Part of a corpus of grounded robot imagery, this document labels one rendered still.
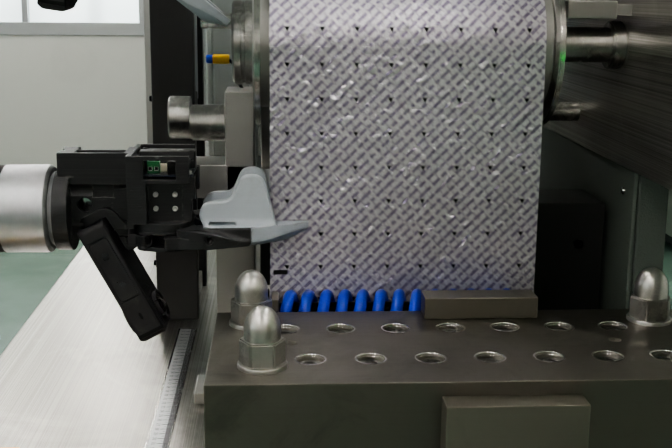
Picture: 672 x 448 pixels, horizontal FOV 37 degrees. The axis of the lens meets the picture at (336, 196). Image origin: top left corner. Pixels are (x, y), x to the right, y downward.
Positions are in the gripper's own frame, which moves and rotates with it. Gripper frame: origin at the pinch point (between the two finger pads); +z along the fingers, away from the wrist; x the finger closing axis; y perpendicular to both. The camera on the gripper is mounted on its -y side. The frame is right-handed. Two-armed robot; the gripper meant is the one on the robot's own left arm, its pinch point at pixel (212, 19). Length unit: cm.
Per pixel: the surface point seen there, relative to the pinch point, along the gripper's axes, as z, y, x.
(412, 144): 19.9, 3.2, -5.4
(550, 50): 23.8, 16.9, -4.9
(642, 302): 41.5, 5.8, -13.2
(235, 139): 8.5, -7.2, 1.9
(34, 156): -49, -172, 551
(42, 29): -93, -105, 550
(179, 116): 3.2, -8.9, 2.4
